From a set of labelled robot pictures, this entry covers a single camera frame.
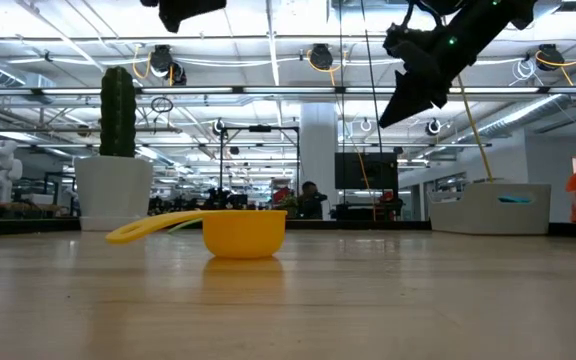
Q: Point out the yellow measuring cup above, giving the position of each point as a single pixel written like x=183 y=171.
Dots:
x=243 y=235

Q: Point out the green measuring cup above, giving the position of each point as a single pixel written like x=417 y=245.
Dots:
x=185 y=225

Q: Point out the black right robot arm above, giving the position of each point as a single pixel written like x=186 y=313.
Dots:
x=498 y=15

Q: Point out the grey plastic basket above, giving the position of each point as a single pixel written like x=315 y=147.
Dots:
x=468 y=215

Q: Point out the white building column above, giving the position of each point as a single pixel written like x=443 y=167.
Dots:
x=318 y=150

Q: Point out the green cactus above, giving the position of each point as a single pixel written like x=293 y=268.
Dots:
x=118 y=115

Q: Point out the white hexagonal plant pot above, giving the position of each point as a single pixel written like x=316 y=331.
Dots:
x=113 y=195

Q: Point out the white humanoid robot figure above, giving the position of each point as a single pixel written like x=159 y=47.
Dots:
x=0 y=170

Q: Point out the black wall screen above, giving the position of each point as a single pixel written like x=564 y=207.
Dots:
x=365 y=170

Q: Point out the black gantry frame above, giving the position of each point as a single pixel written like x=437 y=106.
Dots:
x=260 y=128

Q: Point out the black aluminium table frame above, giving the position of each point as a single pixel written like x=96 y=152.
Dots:
x=18 y=227

